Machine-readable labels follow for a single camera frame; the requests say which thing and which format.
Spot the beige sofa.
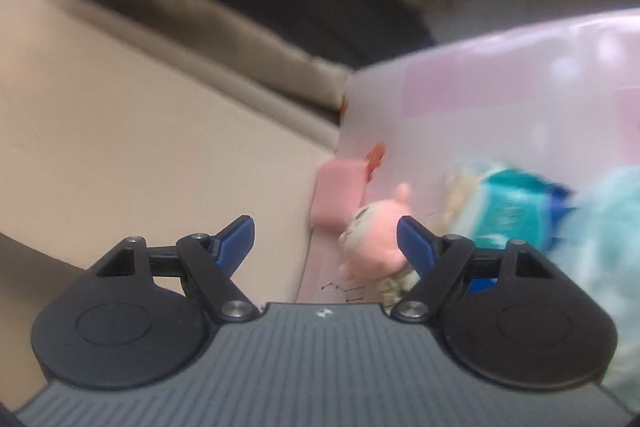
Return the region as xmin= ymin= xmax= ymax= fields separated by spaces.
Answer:
xmin=0 ymin=0 xmax=341 ymax=403

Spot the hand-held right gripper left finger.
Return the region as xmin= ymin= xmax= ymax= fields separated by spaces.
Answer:
xmin=95 ymin=215 xmax=257 ymax=324

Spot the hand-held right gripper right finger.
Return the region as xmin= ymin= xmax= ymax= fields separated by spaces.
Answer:
xmin=391 ymin=215 xmax=556 ymax=323

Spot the beige cushion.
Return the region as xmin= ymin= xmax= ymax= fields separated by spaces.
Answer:
xmin=0 ymin=0 xmax=353 ymax=112

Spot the pink checked blanket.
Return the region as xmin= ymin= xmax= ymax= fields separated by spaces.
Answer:
xmin=299 ymin=7 xmax=640 ymax=308

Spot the beige fluffy toy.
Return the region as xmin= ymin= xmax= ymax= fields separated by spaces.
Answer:
xmin=372 ymin=269 xmax=422 ymax=305

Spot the light teal fluffy plush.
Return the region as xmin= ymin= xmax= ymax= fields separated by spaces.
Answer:
xmin=545 ymin=166 xmax=640 ymax=410

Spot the pink plush toy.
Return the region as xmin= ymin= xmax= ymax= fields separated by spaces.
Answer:
xmin=338 ymin=182 xmax=417 ymax=283

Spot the teal packet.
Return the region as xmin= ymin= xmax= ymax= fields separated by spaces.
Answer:
xmin=450 ymin=163 xmax=577 ymax=252

